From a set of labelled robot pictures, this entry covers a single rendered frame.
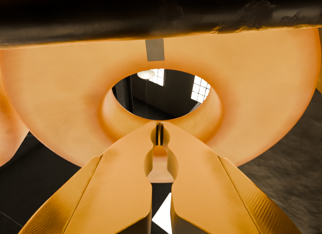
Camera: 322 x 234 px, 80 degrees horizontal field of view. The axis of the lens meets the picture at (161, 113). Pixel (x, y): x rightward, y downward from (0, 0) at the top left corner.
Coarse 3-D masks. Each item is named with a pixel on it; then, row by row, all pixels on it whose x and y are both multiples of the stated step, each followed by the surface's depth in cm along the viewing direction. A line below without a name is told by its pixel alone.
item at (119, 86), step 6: (126, 78) 501; (120, 84) 481; (126, 84) 512; (120, 90) 495; (126, 90) 523; (120, 96) 512; (126, 96) 535; (120, 102) 528; (126, 102) 547; (132, 102) 549; (126, 108) 560; (132, 108) 567
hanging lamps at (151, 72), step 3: (138, 72) 671; (141, 72) 680; (144, 72) 684; (147, 72) 686; (150, 72) 683; (153, 72) 676; (138, 75) 661; (141, 75) 676; (144, 75) 684; (147, 75) 667; (150, 75) 680; (153, 75) 667; (141, 78) 651; (144, 78) 681; (147, 78) 684; (150, 78) 648; (3, 213) 421; (21, 225) 479
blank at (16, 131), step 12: (0, 72) 9; (0, 84) 9; (0, 96) 9; (0, 108) 9; (12, 108) 10; (0, 120) 10; (12, 120) 10; (0, 132) 10; (12, 132) 11; (24, 132) 12; (0, 144) 11; (12, 144) 11; (0, 156) 12; (12, 156) 13
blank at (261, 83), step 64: (0, 64) 8; (64, 64) 8; (128, 64) 8; (192, 64) 8; (256, 64) 8; (320, 64) 8; (64, 128) 11; (128, 128) 13; (192, 128) 13; (256, 128) 11
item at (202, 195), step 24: (168, 144) 10; (192, 144) 10; (168, 168) 10; (192, 168) 9; (216, 168) 9; (192, 192) 8; (216, 192) 8; (192, 216) 7; (216, 216) 7; (240, 216) 7
